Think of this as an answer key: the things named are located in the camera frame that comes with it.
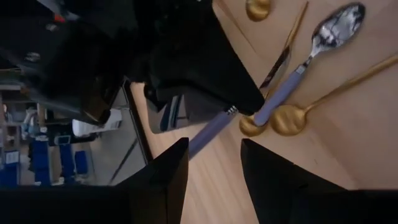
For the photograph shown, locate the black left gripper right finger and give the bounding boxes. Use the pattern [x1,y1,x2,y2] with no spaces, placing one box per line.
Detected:
[240,138,398,224]

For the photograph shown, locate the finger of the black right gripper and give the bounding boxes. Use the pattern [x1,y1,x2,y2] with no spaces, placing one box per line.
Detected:
[143,81,184,113]
[146,4,265,115]

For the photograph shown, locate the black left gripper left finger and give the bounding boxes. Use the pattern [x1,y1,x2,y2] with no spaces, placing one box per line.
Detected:
[0,138,190,224]

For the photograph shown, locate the black aluminium table frame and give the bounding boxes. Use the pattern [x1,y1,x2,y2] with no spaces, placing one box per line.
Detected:
[123,79,154,164]

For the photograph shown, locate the silver spoon lavender handle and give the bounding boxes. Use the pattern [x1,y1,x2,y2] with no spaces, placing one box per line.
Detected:
[253,2,366,127]
[188,105,239,160]

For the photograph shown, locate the white cabinet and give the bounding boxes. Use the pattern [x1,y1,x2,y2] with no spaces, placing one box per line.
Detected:
[72,108,123,138]

